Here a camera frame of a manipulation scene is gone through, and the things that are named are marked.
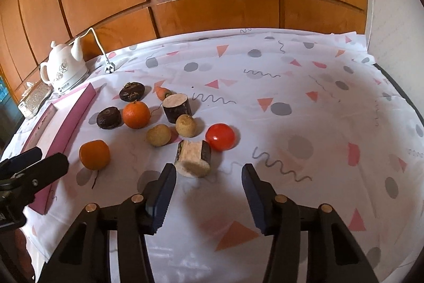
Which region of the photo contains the orange tangerine with stem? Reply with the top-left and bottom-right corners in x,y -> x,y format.
79,140 -> 111,171

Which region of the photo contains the dark yam chunk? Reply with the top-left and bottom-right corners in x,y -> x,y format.
162,93 -> 193,124
174,140 -> 211,178

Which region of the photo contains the tan potato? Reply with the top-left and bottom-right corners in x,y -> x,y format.
175,114 -> 198,138
146,124 -> 172,147

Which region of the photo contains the red tomato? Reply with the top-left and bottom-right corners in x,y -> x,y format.
206,123 -> 236,151

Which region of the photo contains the dark water chestnut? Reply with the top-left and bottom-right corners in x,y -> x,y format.
118,82 -> 145,103
96,106 -> 122,129

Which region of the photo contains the pink shallow box tray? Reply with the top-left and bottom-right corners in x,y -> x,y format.
21,82 -> 97,216

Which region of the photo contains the patterned white tablecloth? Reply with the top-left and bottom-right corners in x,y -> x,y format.
0,27 -> 424,283

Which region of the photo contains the white ceramic electric kettle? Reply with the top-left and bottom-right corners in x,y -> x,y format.
39,37 -> 88,93

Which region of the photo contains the small orange carrot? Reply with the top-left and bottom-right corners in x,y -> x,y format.
155,87 -> 173,101

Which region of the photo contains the dark screen with frame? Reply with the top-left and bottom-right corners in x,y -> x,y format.
0,78 -> 24,149

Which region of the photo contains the white power cord with plug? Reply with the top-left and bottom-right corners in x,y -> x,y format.
68,27 -> 117,74

